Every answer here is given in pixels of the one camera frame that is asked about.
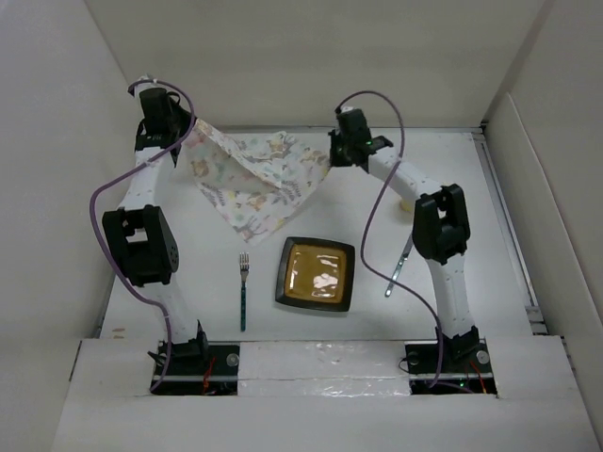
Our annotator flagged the square black brown plate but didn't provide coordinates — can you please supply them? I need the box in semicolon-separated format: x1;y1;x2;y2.
275;236;355;313

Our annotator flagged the floral patterned cloth napkin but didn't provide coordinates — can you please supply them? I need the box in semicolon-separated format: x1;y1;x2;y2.
184;120;330;245

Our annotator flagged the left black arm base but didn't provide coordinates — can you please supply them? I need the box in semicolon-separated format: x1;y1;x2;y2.
147;324;240;396

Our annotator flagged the yellow ceramic mug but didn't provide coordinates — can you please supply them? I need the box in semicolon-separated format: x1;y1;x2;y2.
399;200;415;213

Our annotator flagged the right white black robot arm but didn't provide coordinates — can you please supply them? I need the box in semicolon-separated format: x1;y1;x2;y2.
330;107;480;371

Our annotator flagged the silver table knife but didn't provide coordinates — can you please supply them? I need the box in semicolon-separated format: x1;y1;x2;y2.
384;236;414;298

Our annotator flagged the fork with teal handle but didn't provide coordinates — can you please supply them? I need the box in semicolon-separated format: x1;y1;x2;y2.
239;252;250;332

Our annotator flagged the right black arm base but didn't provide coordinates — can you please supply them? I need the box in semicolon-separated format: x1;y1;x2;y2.
399;327;497;396

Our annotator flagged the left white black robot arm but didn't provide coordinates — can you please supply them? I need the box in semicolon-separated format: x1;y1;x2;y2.
102;79;210;374

